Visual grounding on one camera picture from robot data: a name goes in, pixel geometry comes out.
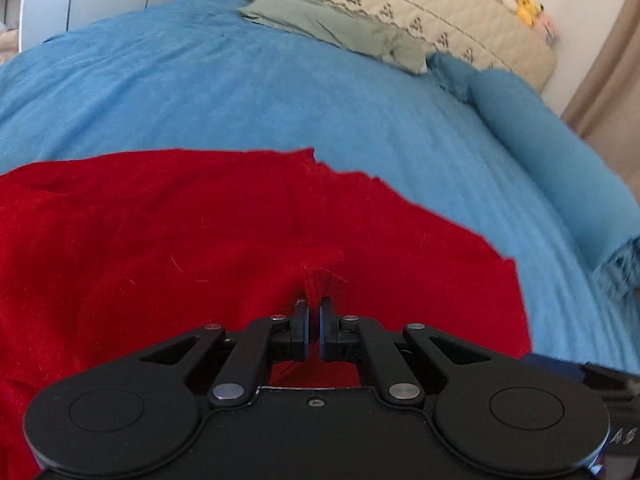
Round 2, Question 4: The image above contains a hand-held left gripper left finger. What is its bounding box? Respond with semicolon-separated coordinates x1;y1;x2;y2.
140;299;311;409

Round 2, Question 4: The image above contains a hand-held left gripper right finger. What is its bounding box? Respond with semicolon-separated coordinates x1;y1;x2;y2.
318;296;494;407

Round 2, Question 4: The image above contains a red cloth garment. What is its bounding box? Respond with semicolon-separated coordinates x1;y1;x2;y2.
0;147;533;480

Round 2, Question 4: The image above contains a blue bed blanket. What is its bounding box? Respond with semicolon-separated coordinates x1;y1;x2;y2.
0;0;640;376

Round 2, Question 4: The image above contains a grey-green folded cloth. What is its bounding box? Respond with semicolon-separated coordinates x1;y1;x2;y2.
237;0;430;76

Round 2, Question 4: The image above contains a beige curtain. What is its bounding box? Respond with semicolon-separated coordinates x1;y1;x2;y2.
560;0;640;181

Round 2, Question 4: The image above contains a beige quilted headboard cover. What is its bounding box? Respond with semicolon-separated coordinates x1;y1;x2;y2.
209;0;557;94

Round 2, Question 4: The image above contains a pale pink plush toy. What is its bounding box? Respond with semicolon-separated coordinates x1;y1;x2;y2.
539;12;562;47

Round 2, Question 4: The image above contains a yellow plush toy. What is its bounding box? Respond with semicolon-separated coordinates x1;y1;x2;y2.
515;0;546;29

